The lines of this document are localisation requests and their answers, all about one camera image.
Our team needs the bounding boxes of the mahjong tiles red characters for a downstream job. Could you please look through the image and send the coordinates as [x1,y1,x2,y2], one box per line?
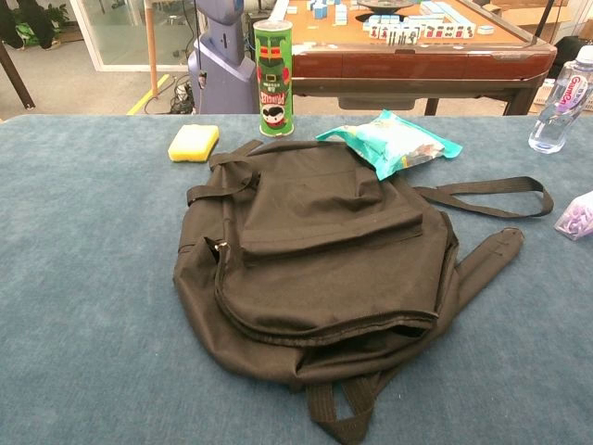
[369,21,477,42]

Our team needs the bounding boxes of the clear plastic water bottle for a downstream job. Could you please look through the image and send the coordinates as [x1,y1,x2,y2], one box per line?
[528,44,593,155]

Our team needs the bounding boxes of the green Pringles can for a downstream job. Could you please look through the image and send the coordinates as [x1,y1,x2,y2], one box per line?
[252,19,294,139]

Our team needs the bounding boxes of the yellow sponge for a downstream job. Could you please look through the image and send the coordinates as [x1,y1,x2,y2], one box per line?
[167,123,221,164]

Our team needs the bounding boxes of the blue machine stand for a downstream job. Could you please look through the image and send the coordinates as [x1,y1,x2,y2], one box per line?
[186,0,260,115]

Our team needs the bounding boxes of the person in black trousers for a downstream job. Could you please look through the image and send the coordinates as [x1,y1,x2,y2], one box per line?
[0,0,62,51]

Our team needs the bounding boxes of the teal snack packet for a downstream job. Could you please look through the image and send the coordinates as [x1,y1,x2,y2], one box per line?
[315,108,464,182]

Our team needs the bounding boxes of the mahjong tiles green bamboo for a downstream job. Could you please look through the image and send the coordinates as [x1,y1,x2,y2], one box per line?
[385,31,421,46]

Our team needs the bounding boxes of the black floor cable bundle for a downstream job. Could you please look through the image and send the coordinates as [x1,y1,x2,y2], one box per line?
[143,73,194,115]

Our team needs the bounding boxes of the brown mahjong table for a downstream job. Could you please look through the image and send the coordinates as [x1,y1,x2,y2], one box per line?
[268,0,558,117]

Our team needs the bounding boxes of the clear box with purple pieces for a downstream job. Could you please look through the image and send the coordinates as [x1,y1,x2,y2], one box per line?
[553,188,593,241]

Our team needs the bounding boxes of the wooden pole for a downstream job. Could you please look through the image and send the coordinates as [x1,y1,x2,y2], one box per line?
[144,0,159,99]

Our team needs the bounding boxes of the dark slanted table leg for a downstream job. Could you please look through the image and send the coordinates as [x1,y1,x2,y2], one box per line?
[0,40,36,110]

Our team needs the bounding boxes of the blue table cloth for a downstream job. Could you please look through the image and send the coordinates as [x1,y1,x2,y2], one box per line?
[0,113,593,445]

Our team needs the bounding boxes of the black fabric backpack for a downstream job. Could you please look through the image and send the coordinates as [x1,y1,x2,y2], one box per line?
[171,137,555,445]

